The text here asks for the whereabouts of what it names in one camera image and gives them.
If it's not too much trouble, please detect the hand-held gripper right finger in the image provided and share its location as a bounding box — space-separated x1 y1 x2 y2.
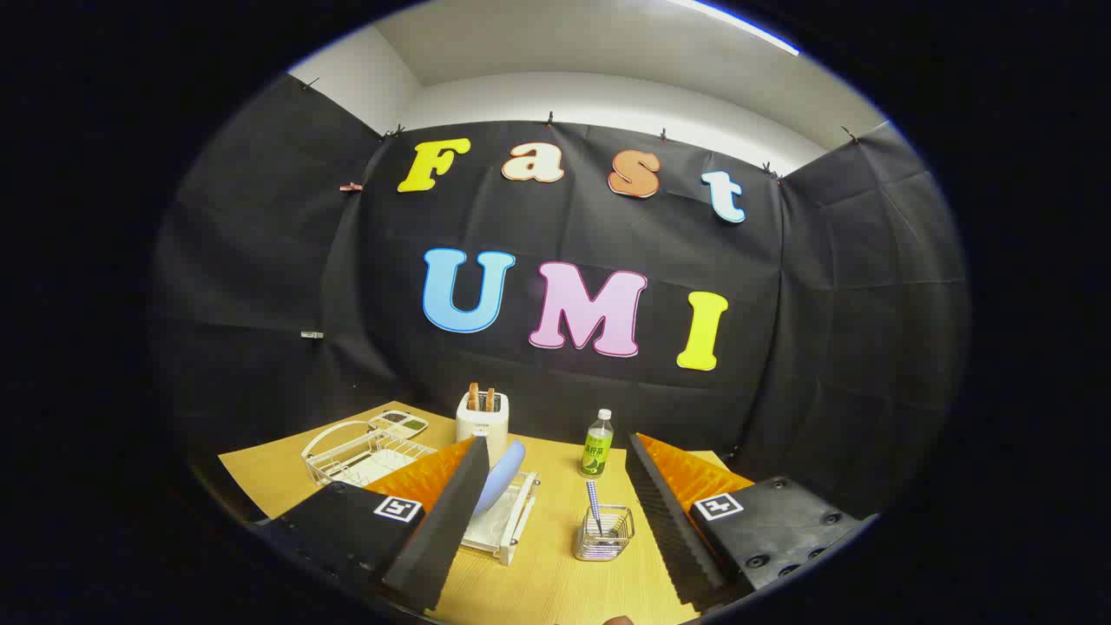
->
625 431 879 615

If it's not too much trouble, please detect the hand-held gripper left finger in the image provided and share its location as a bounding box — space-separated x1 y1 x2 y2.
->
250 436 490 613

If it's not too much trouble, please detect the silver wire basket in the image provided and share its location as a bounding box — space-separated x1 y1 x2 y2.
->
575 505 635 562

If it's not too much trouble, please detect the light blue plate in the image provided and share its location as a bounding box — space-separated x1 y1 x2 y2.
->
473 440 528 517

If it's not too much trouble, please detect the white wire dish rack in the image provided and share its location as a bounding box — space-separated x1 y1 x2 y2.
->
301 420 541 567

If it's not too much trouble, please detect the green label drink bottle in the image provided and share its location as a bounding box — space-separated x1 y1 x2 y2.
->
579 409 615 479

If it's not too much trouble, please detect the white toaster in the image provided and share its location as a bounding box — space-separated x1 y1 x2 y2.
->
456 391 510 470

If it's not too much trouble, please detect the black backdrop cloth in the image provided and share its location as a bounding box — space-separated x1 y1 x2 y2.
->
152 74 969 522

